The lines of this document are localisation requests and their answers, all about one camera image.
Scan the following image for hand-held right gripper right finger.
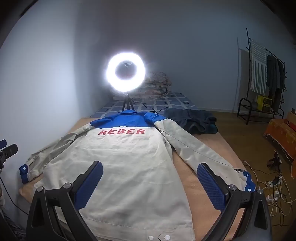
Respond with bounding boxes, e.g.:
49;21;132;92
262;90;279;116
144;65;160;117
196;163;272;241

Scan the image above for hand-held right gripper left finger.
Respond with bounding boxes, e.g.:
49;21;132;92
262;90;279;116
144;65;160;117
26;161;103;241

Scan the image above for white and blue jacket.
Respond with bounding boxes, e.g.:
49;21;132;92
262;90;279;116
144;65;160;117
18;109;256;241

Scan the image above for black clothes rack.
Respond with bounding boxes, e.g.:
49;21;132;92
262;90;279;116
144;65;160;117
237;28;287;126

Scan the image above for dark hanging clothes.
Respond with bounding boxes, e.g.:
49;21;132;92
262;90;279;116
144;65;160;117
266;54;286;112

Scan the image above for dark blue garment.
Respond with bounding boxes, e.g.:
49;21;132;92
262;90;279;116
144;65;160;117
163;108;218;135

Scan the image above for black tool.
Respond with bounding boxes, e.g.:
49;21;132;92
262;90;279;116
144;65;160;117
267;152;282;169

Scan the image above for dark cloth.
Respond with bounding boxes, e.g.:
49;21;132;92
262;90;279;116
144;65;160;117
0;209;26;241

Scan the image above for orange patterned cloth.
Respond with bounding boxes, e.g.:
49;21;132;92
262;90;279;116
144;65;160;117
263;111;296;180

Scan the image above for black tripod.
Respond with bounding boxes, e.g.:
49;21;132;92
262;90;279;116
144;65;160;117
121;93;134;114

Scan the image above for blue checked bedsheet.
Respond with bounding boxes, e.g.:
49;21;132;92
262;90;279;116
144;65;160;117
89;91;199;118

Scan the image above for yellow box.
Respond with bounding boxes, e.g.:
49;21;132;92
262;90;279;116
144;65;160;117
257;95;273;111

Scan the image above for folded floral quilt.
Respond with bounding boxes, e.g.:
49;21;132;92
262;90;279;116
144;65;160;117
139;71;173;99

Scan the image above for striped towel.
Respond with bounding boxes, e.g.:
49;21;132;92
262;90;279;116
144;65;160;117
248;39;268;95

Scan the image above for white cables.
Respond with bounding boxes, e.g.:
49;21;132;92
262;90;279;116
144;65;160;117
240;160;292;217

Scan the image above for black ring light cable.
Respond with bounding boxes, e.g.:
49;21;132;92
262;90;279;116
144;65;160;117
134;101;167;114

